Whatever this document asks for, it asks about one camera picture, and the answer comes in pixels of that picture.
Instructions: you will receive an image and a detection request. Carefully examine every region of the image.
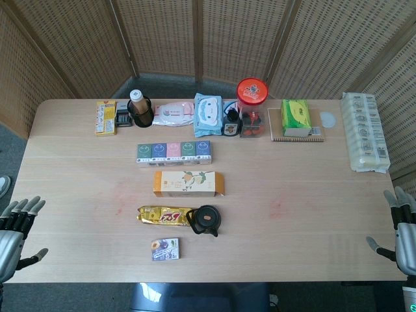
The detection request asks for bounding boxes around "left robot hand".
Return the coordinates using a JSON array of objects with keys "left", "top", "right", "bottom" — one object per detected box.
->
[{"left": 0, "top": 195, "right": 49, "bottom": 283}]

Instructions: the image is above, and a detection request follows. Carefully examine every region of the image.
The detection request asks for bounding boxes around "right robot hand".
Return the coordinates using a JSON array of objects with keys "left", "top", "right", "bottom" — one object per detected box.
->
[{"left": 365, "top": 186, "right": 416, "bottom": 277}]

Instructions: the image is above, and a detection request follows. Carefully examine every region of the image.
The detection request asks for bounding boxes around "dark robot base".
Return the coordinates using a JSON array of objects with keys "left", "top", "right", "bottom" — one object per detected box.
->
[{"left": 129, "top": 281, "right": 271, "bottom": 312}]

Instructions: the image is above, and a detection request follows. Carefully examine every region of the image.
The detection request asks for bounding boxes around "yellow snack box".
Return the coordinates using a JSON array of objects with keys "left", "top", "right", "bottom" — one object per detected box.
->
[{"left": 94, "top": 99, "right": 118, "bottom": 137}]

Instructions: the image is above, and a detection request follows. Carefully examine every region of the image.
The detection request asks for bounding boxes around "small purple gum box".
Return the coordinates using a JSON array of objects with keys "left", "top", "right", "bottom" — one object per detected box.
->
[{"left": 150, "top": 237, "right": 181, "bottom": 262}]

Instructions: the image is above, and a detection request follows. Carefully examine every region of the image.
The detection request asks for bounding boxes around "green tissue box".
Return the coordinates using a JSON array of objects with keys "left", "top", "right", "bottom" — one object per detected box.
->
[{"left": 280, "top": 98, "right": 313, "bottom": 137}]

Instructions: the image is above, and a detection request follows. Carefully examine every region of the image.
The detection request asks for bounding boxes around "orange flower print box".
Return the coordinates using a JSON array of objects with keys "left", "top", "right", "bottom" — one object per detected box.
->
[{"left": 153, "top": 170, "right": 226, "bottom": 198}]

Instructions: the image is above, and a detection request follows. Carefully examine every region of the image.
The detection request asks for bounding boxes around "long white tissue multipack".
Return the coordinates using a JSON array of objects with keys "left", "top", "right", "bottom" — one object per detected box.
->
[{"left": 339, "top": 92, "right": 391, "bottom": 174}]

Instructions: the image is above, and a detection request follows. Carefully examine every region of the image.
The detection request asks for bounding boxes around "brown spiral notebook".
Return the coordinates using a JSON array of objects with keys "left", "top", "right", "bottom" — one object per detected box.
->
[{"left": 267, "top": 107, "right": 326, "bottom": 143}]

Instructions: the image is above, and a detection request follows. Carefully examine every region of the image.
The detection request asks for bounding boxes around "round clear plastic lid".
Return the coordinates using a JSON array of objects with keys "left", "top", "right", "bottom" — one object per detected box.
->
[{"left": 319, "top": 111, "right": 337, "bottom": 129}]

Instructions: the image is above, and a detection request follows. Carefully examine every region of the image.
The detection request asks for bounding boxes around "gold snack wrapper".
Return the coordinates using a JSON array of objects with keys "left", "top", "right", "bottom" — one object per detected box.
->
[{"left": 136, "top": 205, "right": 198, "bottom": 227}]

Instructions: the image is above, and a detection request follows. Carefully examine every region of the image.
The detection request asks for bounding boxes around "black date stamp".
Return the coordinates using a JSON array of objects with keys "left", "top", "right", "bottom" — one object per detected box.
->
[{"left": 114, "top": 101, "right": 134, "bottom": 128}]

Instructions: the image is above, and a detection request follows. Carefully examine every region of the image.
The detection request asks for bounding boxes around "black mesh pen holder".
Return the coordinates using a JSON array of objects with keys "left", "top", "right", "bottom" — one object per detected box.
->
[{"left": 127, "top": 96, "right": 155, "bottom": 128}]

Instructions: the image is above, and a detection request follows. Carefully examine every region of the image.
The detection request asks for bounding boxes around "colourful pocket tissue pack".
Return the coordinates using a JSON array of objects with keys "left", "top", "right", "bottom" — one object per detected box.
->
[{"left": 135, "top": 140, "right": 213, "bottom": 168}]

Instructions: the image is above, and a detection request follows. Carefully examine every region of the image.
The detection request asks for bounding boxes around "milk tea bottle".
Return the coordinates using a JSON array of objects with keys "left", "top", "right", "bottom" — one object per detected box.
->
[{"left": 129, "top": 90, "right": 147, "bottom": 115}]

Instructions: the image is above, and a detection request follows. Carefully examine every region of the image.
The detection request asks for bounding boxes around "black teapot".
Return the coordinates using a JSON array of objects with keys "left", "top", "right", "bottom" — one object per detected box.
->
[{"left": 185, "top": 204, "right": 222, "bottom": 238}]

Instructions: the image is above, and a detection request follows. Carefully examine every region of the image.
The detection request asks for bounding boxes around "pink white wet wipes pack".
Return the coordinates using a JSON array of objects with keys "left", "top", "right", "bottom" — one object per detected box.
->
[{"left": 151, "top": 101, "right": 196, "bottom": 127}]

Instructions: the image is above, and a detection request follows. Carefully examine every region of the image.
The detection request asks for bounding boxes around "red lid clear jar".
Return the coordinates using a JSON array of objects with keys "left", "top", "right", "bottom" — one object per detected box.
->
[{"left": 235, "top": 77, "right": 270, "bottom": 138}]

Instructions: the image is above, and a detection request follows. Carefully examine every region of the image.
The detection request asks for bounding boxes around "blue cartoon wet wipes pack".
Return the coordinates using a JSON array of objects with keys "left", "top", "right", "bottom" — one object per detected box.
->
[{"left": 193, "top": 92, "right": 224, "bottom": 138}]

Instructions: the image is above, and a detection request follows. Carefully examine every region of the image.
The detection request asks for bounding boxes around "wooden folding screen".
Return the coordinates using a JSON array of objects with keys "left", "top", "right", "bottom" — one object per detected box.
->
[{"left": 0, "top": 0, "right": 416, "bottom": 196}]

